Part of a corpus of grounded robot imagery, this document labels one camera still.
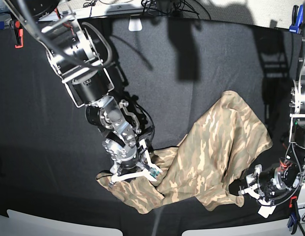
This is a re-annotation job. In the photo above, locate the camouflage t-shirt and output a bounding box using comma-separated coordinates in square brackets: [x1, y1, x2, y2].
[96, 90, 273, 214]

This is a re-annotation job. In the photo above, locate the black cable bundle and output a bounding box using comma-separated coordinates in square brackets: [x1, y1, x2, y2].
[140, 0, 201, 18]

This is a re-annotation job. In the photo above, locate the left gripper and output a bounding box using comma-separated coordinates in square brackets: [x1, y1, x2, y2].
[228, 164, 278, 204]

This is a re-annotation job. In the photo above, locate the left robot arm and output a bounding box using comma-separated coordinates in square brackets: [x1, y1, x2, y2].
[231, 29, 305, 207]

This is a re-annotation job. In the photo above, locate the white tag on cloth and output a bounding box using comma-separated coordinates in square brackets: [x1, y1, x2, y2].
[128, 18, 143, 32]

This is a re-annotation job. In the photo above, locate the blue clamp top right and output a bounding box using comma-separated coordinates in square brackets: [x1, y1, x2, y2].
[289, 4, 305, 34]

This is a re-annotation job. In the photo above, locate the black table cloth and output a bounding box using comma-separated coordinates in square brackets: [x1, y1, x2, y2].
[0, 17, 302, 236]

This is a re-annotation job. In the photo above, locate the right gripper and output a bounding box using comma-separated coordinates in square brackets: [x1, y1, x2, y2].
[102, 138, 153, 172]

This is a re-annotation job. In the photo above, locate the clamp bottom right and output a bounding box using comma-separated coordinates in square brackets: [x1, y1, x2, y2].
[287, 196, 300, 235]

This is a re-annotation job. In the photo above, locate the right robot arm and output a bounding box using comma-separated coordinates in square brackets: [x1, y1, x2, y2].
[5, 0, 160, 177]

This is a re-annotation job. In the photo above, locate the red clamp top left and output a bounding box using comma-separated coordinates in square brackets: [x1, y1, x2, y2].
[9, 20, 24, 49]

